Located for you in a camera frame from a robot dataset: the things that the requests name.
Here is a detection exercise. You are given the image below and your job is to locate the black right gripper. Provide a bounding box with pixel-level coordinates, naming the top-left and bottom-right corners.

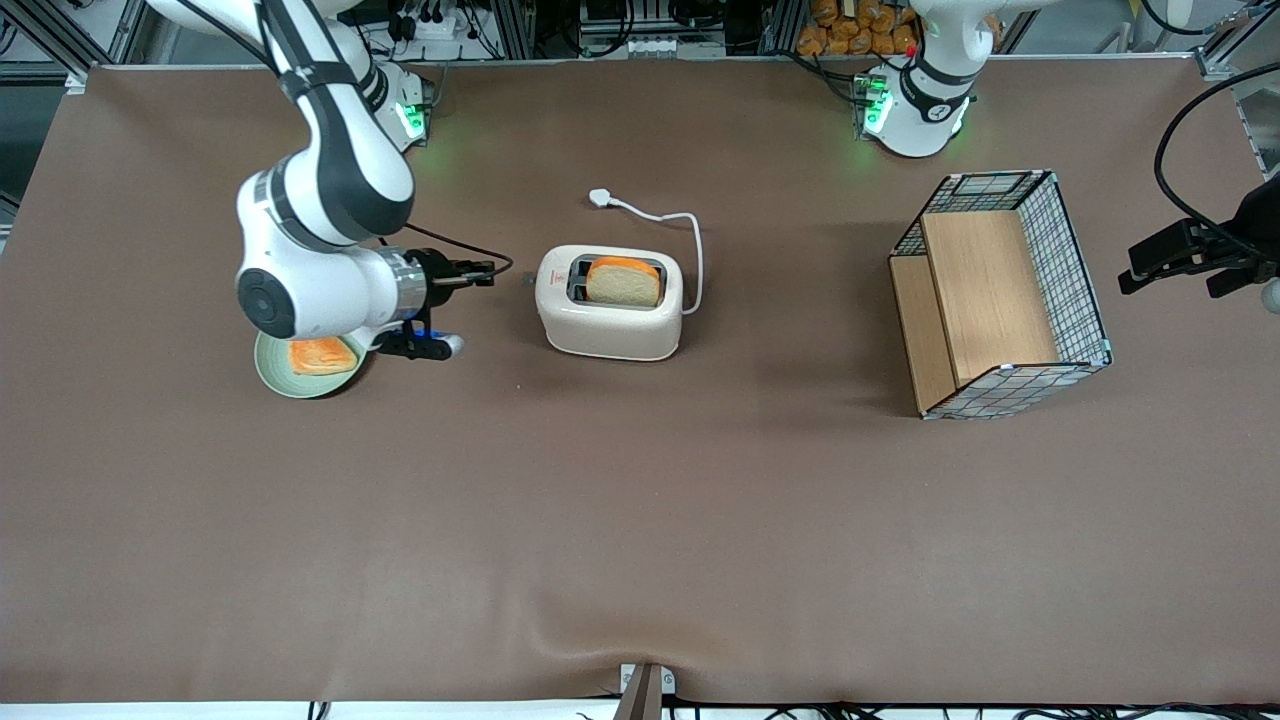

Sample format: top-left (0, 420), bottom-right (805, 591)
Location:
top-left (408, 248), bottom-right (497, 315)

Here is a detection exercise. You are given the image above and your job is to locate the bread slice with orange crust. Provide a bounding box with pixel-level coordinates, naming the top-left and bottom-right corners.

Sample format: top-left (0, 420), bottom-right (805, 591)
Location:
top-left (585, 256), bottom-right (663, 309)

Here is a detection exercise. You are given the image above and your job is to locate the wire basket with wooden shelves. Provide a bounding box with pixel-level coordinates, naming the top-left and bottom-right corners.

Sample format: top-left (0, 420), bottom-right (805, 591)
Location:
top-left (888, 169), bottom-right (1114, 421)

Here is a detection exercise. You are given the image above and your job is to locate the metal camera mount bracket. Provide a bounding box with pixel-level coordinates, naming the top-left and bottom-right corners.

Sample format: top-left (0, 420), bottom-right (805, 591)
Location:
top-left (612, 662), bottom-right (678, 720)

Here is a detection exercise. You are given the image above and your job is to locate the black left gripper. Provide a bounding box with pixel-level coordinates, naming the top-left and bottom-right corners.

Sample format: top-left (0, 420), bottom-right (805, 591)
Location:
top-left (1118, 175), bottom-right (1280, 300)

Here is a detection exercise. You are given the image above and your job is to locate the bag of orange bread rolls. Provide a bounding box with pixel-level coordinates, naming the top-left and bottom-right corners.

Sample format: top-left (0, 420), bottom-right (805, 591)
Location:
top-left (797, 0), bottom-right (923, 58)

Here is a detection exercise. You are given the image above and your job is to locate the aluminium frame profile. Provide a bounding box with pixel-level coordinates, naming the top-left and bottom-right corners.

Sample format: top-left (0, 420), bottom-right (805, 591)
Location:
top-left (0, 0), bottom-right (93, 93)
top-left (1192, 0), bottom-right (1280, 83)

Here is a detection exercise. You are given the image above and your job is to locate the white two-slot toaster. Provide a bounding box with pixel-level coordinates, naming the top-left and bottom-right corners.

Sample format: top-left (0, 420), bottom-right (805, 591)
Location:
top-left (520, 244), bottom-right (686, 363)

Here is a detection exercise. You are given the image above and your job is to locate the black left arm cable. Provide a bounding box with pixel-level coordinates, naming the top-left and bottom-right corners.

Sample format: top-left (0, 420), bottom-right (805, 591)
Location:
top-left (1154, 62), bottom-right (1280, 263)

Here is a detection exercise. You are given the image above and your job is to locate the triangular toasted bread piece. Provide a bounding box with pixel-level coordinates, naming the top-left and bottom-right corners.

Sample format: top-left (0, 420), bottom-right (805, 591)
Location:
top-left (288, 338), bottom-right (359, 377)

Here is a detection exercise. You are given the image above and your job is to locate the white power strip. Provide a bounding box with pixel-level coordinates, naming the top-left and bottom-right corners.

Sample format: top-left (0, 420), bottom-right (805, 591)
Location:
top-left (385, 0), bottom-right (463, 43)

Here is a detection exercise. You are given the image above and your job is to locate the white toaster power cord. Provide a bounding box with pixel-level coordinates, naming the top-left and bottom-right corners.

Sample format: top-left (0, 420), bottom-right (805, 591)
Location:
top-left (588, 188), bottom-right (706, 317)

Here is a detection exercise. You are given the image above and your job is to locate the pale green round plate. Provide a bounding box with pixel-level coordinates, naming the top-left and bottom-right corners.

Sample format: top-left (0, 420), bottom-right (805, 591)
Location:
top-left (254, 330), bottom-right (370, 400)

